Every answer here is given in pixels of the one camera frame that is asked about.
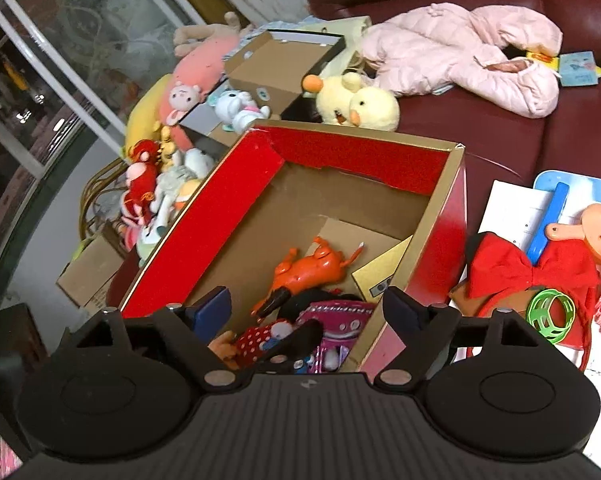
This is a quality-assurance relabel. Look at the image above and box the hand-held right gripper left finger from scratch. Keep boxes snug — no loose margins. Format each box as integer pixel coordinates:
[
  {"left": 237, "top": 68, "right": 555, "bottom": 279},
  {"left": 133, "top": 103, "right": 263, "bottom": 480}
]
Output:
[{"left": 75, "top": 287, "right": 246, "bottom": 394}]

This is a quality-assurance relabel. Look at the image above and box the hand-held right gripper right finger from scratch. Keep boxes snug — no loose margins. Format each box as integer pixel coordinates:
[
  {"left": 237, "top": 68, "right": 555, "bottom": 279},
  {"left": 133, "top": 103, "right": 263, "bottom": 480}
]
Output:
[{"left": 378, "top": 287, "right": 537, "bottom": 395}]

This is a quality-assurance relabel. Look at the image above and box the black plush toy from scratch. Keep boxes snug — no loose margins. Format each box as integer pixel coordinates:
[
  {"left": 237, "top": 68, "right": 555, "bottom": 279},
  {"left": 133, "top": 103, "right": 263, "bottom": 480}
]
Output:
[{"left": 208, "top": 290, "right": 326, "bottom": 372}]

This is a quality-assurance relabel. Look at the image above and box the pink toy house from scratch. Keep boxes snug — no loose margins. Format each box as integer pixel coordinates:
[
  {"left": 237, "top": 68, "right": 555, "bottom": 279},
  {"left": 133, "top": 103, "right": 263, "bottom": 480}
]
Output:
[{"left": 294, "top": 300, "right": 377, "bottom": 374}]

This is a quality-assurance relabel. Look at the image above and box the orange toy horse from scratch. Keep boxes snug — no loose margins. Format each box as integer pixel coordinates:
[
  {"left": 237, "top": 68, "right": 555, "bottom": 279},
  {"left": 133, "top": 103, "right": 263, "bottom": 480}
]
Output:
[{"left": 253, "top": 236, "right": 366, "bottom": 319}]

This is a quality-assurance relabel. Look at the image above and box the red cardboard box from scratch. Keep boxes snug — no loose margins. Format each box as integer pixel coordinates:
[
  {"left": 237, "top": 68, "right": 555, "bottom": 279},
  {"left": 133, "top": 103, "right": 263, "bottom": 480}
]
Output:
[{"left": 118, "top": 122, "right": 469, "bottom": 376}]

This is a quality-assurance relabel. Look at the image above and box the red bow cloth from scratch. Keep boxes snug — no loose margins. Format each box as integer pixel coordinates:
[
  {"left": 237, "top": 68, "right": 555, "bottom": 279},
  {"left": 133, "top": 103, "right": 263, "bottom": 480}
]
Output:
[{"left": 467, "top": 231, "right": 601, "bottom": 372}]

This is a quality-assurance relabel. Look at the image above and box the small brown cardboard box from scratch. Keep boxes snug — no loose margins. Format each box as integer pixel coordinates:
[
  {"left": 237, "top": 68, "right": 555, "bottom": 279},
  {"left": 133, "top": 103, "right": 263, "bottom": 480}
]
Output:
[{"left": 56, "top": 232, "right": 127, "bottom": 309}]

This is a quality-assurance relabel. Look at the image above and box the green plastic cage ball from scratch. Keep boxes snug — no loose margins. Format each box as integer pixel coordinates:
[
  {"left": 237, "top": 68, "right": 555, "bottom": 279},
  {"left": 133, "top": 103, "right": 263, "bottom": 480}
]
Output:
[{"left": 527, "top": 288, "right": 577, "bottom": 346}]

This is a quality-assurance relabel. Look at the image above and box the red dressed doll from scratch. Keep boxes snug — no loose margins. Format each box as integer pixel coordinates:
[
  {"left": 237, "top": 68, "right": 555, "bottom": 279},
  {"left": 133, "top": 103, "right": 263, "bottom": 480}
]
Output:
[{"left": 119, "top": 140, "right": 162, "bottom": 228}]

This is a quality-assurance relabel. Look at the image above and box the blue plastic piece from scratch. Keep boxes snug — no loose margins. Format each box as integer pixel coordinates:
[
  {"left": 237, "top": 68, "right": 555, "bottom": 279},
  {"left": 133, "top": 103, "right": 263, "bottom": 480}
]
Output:
[{"left": 525, "top": 182, "right": 572, "bottom": 266}]

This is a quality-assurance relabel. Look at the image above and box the wicker basket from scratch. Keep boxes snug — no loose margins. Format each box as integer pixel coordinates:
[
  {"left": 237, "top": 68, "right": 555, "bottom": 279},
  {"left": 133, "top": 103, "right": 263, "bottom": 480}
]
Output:
[{"left": 79, "top": 157, "right": 131, "bottom": 242}]

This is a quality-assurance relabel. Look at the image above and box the white plush toy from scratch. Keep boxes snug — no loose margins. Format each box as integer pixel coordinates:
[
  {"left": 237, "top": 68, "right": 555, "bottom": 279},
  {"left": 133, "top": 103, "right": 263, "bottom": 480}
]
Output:
[{"left": 212, "top": 88, "right": 272, "bottom": 134}]

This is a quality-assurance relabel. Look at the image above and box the yellow plush banana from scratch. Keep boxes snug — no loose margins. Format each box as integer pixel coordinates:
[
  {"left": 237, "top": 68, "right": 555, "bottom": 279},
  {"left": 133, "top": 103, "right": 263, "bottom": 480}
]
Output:
[{"left": 124, "top": 74, "right": 175, "bottom": 159}]

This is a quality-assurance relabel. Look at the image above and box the yellow plush duck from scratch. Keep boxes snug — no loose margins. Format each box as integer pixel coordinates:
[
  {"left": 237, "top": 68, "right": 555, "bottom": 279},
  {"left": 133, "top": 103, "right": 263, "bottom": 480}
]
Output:
[{"left": 302, "top": 72, "right": 400, "bottom": 132}]

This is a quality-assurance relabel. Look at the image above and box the long pink plush toy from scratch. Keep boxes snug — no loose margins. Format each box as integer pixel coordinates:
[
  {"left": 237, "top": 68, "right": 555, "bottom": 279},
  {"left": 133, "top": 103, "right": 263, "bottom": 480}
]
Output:
[{"left": 158, "top": 11, "right": 255, "bottom": 152}]

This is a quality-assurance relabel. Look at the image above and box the pink padded jacket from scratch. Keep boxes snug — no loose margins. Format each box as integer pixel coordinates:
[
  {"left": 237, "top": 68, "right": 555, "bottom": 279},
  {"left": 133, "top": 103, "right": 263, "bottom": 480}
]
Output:
[{"left": 361, "top": 2, "right": 564, "bottom": 119}]

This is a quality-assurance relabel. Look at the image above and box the pale yellow bag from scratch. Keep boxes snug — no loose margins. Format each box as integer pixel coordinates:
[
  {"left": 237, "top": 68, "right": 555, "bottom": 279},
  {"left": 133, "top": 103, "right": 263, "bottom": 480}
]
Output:
[{"left": 299, "top": 16, "right": 374, "bottom": 82}]

